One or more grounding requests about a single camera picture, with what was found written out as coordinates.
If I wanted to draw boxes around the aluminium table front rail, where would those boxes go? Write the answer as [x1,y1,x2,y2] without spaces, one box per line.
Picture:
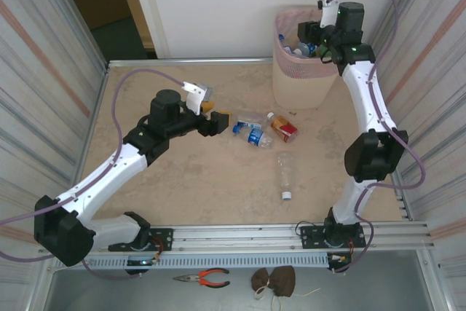
[38,220,436,253]

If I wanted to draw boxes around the brown cloth pouch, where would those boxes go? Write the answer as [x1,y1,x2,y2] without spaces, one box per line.
[250,268,273,293]
[269,265,296,297]

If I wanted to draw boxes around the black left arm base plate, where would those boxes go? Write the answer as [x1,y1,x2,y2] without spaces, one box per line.
[108,228,174,253]

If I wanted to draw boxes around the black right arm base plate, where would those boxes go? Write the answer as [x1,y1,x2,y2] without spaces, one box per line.
[299,224,366,250]

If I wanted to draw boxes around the clear bottle white blue label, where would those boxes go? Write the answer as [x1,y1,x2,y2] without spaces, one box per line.
[235,109,276,132]

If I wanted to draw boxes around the beige bin with pink bag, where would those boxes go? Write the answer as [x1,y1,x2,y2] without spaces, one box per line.
[272,4,341,110]

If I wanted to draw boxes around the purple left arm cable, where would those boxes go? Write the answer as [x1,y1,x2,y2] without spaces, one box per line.
[0,68,186,281]

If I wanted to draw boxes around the grey slotted cable duct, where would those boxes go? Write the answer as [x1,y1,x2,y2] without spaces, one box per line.
[49,252,331,271]

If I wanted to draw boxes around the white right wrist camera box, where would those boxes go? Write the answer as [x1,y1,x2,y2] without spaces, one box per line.
[316,0,341,30]

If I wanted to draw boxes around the small controller board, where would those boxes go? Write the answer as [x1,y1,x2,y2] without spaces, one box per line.
[326,252,352,272]
[125,258,161,267]

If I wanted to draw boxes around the aluminium table back rail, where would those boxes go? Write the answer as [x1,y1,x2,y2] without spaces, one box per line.
[106,57,275,69]

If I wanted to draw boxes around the amber bottle red label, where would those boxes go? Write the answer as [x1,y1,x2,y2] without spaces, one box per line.
[269,114,299,143]

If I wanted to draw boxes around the grey metal shelf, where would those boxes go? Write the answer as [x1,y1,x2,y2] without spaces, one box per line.
[28,252,452,311]

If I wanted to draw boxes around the clear bottle dark blue label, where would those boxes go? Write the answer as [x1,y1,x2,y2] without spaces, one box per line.
[232,124,274,150]

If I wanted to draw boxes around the aluminium table side rail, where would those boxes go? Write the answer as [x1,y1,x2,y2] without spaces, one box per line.
[74,65,110,181]

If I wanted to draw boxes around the orange handled pliers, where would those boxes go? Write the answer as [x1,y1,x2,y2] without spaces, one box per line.
[173,268,231,288]

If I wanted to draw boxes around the clear unlabelled plastic bottle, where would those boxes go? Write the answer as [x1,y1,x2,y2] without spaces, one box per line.
[278,151,294,201]

